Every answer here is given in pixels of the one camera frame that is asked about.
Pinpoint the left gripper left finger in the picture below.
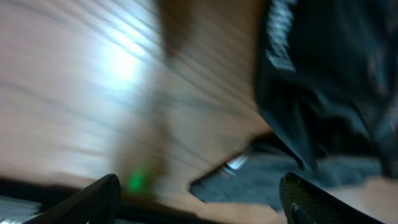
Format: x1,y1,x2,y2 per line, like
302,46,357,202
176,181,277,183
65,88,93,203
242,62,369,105
25,174,121,224

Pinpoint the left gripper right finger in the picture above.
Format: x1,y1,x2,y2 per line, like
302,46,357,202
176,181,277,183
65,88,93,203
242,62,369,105
279,173,382,224

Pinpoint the black patterned cycling jersey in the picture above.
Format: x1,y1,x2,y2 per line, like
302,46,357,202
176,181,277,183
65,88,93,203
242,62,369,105
255,0,397,179

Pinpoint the navy blue garment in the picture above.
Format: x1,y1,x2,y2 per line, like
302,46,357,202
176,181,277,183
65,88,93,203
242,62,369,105
189,152,381,211

